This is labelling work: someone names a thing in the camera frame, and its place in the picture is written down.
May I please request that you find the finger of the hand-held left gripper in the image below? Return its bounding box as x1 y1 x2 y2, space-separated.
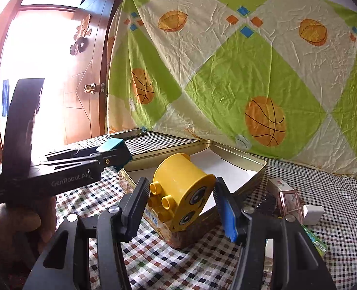
39 140 134 173
42 137 125 161

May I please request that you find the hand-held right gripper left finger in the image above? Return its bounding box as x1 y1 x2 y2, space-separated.
24 178 150 290

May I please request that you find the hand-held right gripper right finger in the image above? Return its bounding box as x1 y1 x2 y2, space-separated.
213 178 336 290

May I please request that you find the gold metal tin box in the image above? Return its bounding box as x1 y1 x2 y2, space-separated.
119 140 268 250

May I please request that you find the black hair brush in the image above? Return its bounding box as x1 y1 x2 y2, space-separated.
255 197 281 218

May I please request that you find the yellow toy block with face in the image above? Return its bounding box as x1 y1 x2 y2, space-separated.
148 153 217 233

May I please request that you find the white charger plug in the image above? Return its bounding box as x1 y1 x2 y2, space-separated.
301 204 325 226

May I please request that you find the person's left hand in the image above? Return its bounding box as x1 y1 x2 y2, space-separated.
0 195 59 254

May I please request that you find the dark flat rectangular object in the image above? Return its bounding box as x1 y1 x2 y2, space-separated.
108 129 149 141

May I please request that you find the white paper sheet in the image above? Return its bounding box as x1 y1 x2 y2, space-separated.
188 149 259 215

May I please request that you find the white plastic object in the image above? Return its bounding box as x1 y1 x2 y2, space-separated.
264 238 275 276

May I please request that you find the white box with red label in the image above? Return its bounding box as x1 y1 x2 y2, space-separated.
266 178 294 215

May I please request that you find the checkered tablecloth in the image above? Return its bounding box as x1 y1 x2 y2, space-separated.
54 130 357 290

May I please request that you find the pink framed small clock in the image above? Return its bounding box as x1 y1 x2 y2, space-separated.
277 191 304 222

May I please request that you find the wooden door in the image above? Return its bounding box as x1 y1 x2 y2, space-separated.
62 0 129 145

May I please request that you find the green white packet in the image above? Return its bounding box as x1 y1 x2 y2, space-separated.
299 222 329 253

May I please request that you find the blue hanging cloth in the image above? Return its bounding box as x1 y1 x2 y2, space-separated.
2 79 10 118

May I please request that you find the wooden door ornament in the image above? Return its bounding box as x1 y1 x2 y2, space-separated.
70 14 93 56

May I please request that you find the basketball printed bed sheet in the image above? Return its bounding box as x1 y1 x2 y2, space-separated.
106 0 357 185

